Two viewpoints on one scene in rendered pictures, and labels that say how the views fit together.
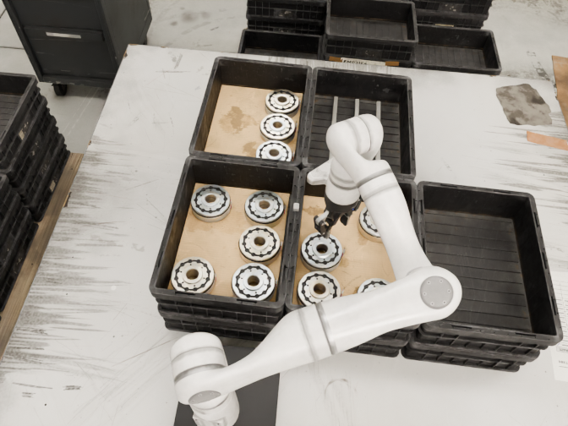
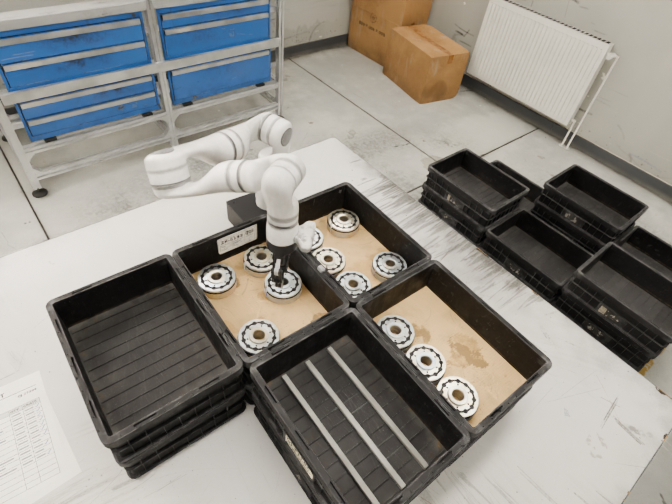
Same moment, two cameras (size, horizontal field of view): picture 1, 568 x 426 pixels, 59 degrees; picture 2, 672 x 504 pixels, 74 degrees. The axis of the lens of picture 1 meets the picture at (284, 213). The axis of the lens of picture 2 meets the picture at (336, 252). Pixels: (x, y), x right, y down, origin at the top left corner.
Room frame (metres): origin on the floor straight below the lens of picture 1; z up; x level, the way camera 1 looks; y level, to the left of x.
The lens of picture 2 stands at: (1.26, -0.57, 1.82)
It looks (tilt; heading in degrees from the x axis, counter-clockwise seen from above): 47 degrees down; 133
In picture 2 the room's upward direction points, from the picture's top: 9 degrees clockwise
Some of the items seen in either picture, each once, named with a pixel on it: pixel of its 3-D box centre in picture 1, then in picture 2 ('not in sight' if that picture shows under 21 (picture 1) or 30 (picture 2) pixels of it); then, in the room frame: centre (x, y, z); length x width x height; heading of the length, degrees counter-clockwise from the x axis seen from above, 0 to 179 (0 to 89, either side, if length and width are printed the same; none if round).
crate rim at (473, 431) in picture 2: (254, 109); (450, 336); (1.05, 0.10, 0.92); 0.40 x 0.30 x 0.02; 177
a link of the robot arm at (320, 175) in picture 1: (338, 177); (290, 226); (0.67, -0.11, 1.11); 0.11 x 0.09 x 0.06; 43
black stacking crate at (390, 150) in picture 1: (357, 133); (353, 413); (1.03, -0.20, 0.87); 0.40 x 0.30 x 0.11; 177
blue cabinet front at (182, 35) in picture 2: not in sight; (221, 49); (-1.25, 0.79, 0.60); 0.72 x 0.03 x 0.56; 89
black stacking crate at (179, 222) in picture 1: (232, 237); (347, 249); (0.65, 0.12, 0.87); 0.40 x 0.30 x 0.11; 177
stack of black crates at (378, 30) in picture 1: (363, 58); not in sight; (2.01, -0.33, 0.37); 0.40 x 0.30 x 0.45; 89
